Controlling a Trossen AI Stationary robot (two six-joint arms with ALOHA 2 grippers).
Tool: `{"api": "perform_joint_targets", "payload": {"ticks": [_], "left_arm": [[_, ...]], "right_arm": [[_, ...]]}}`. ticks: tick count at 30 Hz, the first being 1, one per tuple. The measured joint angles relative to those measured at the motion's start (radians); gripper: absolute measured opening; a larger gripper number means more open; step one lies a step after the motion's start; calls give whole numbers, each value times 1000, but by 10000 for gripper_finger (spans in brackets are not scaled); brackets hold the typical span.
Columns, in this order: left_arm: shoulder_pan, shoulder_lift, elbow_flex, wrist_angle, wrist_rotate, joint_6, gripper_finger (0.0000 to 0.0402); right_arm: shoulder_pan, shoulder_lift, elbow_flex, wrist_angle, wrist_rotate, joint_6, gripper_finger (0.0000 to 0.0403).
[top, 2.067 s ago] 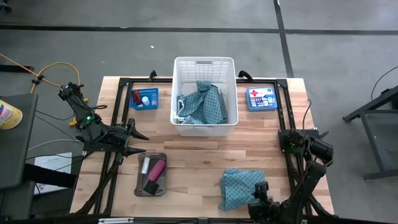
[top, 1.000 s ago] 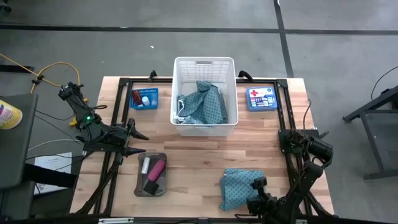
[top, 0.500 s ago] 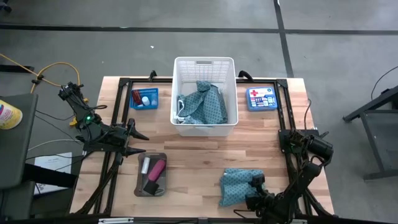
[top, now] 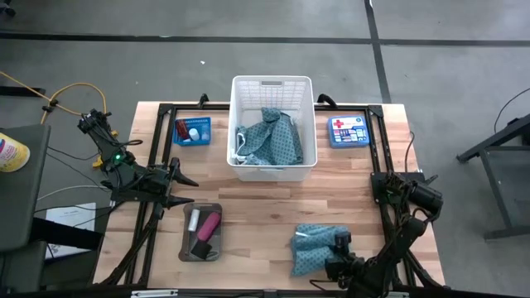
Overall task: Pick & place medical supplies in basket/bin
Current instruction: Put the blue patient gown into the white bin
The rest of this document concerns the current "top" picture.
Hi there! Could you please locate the white plastic laundry basket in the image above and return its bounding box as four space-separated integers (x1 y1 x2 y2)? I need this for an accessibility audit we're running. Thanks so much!
226 74 319 182

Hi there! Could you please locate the black bandage roll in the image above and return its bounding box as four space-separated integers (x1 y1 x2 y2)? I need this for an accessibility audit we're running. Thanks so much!
190 239 213 261

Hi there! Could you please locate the patterned teal hospital gown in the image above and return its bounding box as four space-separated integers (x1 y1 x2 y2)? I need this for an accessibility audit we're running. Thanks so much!
289 223 353 277
235 106 304 166

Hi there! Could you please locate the grey translucent plastic tray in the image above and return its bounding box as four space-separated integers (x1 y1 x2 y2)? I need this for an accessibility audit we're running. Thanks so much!
178 203 224 262

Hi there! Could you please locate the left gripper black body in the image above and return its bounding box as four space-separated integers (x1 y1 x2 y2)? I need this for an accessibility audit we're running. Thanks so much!
142 164 175 200

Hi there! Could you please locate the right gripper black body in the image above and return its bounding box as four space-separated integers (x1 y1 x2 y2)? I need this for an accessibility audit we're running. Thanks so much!
325 248 365 286

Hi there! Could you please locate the black floor bar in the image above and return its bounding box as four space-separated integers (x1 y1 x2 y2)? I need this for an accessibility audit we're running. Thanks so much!
0 85 46 99

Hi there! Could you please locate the black aluminium table frame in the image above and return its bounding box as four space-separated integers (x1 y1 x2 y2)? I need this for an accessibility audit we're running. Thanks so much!
94 93 446 291

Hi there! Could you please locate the white canister with yellow lid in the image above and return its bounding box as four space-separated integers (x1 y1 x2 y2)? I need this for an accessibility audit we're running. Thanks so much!
0 132 31 173

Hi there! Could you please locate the small blue plastic basket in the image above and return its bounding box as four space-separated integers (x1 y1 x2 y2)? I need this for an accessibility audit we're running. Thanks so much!
172 117 212 147

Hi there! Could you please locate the black framed glass desk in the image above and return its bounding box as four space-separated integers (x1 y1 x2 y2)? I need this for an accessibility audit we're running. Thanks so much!
456 113 530 241

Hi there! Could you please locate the pink bandage roll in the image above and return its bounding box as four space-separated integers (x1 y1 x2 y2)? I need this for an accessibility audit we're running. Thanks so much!
196 212 223 243

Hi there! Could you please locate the white paper sheet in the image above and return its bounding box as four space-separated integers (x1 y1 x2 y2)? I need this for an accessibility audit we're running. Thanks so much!
44 202 97 260

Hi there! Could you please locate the blue first aid kit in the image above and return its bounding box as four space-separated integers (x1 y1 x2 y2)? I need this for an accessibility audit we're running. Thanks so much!
327 115 371 149

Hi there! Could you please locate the grey side table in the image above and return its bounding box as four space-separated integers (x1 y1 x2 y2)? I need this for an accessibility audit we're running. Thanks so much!
0 123 51 253

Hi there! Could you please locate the black flat bar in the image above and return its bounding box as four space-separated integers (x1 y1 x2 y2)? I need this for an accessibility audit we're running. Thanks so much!
31 217 104 252

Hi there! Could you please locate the grey floor cable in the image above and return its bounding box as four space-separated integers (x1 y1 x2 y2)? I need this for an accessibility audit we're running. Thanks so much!
35 184 115 204

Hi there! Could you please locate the yellow floor extension cable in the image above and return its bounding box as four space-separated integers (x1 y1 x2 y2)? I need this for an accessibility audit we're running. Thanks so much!
0 70 119 171

